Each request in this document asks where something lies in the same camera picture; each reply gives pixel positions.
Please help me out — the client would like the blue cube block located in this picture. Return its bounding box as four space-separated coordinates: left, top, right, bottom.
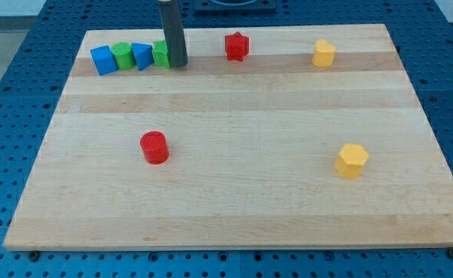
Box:
90 46 118 76

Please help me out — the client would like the green star block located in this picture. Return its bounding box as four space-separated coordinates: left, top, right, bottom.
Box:
152 40 172 69

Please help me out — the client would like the yellow hexagon block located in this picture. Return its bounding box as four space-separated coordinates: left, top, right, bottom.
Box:
334 144 369 178

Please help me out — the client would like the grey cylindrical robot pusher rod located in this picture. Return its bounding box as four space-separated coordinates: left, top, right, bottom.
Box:
158 0 188 68

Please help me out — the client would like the yellow heart block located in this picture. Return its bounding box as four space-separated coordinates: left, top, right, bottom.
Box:
312 39 337 67

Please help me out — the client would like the red star block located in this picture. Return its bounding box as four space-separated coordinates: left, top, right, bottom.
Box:
225 32 250 62

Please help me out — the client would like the blue triangular prism block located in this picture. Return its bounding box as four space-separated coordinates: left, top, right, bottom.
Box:
131 42 154 71

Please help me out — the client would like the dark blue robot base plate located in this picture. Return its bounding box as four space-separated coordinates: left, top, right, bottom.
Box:
192 0 277 12

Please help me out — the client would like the green cylinder block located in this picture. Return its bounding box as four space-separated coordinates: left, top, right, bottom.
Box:
111 42 136 70

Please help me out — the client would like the red cylinder block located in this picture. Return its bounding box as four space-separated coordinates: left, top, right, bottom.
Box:
140 131 169 164

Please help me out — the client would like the large wooden board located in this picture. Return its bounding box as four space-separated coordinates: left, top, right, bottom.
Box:
4 24 453 251

